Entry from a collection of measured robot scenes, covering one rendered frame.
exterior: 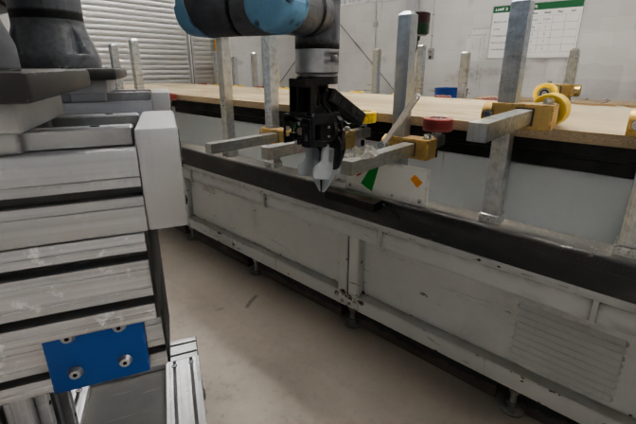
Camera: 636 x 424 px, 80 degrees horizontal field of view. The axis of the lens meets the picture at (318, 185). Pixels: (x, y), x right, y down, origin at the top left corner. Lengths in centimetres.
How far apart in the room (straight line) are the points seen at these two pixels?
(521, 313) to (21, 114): 124
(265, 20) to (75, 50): 44
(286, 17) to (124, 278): 36
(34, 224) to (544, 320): 121
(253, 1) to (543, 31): 773
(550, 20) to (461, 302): 713
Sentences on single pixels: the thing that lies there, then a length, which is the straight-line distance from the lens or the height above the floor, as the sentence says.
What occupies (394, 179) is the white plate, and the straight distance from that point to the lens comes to 102.
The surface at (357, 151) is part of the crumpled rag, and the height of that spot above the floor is 87.
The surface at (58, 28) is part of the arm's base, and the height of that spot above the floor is 111.
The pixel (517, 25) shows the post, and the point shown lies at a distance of 90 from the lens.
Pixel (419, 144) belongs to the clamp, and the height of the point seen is 86.
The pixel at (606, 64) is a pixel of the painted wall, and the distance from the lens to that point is 806.
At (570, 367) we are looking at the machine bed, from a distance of 136.
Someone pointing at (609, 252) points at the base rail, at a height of 70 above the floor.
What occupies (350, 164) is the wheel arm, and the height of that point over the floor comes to 86.
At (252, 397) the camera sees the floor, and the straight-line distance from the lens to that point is 145.
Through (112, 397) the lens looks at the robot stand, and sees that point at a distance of 127.
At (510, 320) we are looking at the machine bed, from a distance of 135.
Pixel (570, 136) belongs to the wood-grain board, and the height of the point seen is 89.
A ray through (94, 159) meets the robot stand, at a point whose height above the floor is 97.
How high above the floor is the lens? 104
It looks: 17 degrees down
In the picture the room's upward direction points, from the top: straight up
